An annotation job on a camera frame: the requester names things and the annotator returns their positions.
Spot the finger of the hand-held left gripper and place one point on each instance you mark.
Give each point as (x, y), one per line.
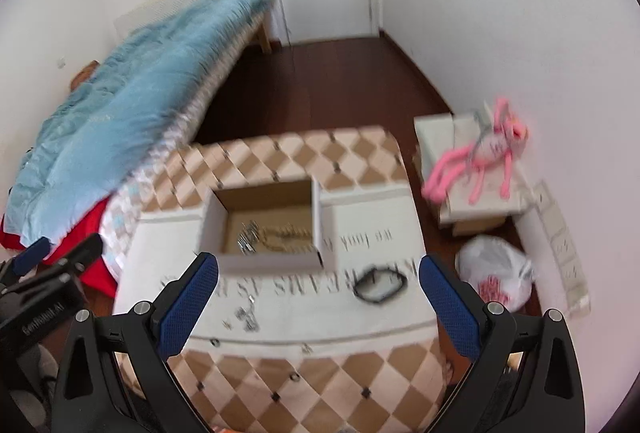
(31, 255)
(75, 253)

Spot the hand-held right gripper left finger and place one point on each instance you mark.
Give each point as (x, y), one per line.
(192, 298)

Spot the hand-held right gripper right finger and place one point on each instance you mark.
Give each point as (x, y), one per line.
(447, 298)

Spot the silver earrings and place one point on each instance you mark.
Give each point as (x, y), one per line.
(245, 315)

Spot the silver jewelry pieces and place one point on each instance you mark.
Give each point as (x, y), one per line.
(247, 238)

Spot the red cloth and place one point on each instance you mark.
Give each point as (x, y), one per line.
(95, 253)

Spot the white plastic bag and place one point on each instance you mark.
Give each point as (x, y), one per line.
(492, 268)

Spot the white printed cloth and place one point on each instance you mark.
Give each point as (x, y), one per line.
(310, 308)

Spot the white power strip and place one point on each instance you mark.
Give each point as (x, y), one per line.
(565, 248)

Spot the checkered table cover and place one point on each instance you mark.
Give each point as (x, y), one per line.
(325, 388)

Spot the pink plush toy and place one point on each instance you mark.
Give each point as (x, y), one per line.
(487, 148)

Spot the light blue blanket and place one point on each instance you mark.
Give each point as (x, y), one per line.
(135, 103)

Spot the white cardboard box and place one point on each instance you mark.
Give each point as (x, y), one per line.
(440, 133)

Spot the brown pillow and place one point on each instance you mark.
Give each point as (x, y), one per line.
(85, 73)

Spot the bed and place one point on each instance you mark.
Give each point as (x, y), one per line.
(220, 48)

